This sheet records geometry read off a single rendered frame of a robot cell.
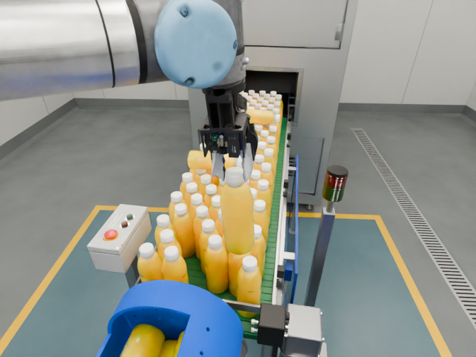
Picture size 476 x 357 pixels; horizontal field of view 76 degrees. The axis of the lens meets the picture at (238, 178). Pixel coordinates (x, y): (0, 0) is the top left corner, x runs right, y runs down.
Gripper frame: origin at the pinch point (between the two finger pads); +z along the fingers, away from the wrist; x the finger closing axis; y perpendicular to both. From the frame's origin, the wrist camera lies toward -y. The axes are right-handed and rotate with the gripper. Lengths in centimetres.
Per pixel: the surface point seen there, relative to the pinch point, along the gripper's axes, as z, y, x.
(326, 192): 25.4, -25.9, 22.7
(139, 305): 15.7, 21.5, -16.0
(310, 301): 80, -22, 22
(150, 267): 33.2, 0.8, -26.6
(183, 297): 15.8, 19.0, -8.1
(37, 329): 135, -20, -133
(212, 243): 29.9, -6.5, -9.7
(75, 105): 144, -362, -326
